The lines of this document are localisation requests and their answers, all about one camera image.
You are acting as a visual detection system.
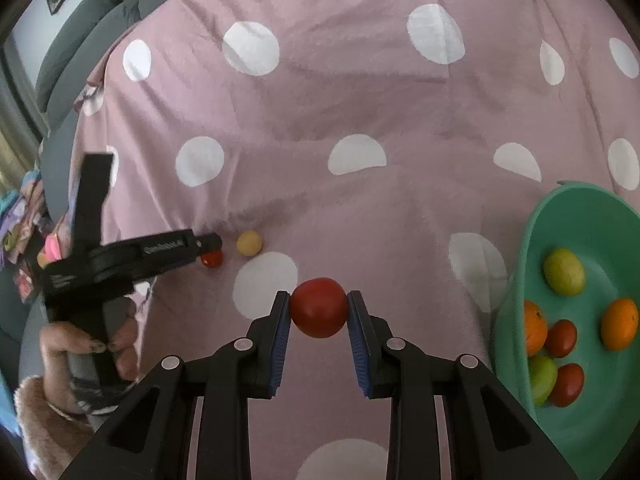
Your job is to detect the grey sofa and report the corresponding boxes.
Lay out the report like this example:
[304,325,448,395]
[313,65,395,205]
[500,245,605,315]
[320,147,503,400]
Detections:
[0,0,223,381]

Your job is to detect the person's left hand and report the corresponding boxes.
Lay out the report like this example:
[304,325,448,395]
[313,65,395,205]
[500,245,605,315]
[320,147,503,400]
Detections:
[39,303,142,417]

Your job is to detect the pink polka dot blanket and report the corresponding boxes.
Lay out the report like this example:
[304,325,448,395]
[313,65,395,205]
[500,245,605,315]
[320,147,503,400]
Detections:
[70,0,640,480]

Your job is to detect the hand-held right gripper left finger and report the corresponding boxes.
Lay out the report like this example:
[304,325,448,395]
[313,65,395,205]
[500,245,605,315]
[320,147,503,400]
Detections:
[60,290,292,480]

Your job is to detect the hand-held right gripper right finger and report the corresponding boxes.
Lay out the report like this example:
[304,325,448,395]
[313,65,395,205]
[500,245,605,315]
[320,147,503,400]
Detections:
[346,290,579,480]

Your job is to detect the person's left forearm pink sleeve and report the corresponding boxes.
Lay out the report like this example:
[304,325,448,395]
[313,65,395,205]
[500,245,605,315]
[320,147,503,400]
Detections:
[13,375,97,480]

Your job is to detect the colourful printed cloth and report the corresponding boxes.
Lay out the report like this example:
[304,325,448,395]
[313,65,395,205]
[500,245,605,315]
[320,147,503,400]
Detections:
[0,169,72,306]

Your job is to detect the small orange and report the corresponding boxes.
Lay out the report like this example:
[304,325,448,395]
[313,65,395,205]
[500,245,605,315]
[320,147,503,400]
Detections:
[523,300,549,357]

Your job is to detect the large orange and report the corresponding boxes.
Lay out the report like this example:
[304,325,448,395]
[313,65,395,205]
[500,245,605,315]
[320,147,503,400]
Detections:
[600,298,640,352]

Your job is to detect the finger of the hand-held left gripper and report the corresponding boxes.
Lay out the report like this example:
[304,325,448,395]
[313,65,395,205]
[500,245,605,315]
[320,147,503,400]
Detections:
[69,152,116,260]
[97,229,224,282]

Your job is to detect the large green mango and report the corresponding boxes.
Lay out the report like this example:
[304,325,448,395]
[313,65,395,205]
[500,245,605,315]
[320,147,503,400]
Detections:
[543,248,586,296]

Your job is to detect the yellowish brown kiwi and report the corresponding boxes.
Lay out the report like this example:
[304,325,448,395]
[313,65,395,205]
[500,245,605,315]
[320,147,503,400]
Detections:
[236,230,262,257]

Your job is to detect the green plastic basin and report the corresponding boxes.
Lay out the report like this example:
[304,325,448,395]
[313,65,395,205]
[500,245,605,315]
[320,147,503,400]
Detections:
[489,180,640,480]

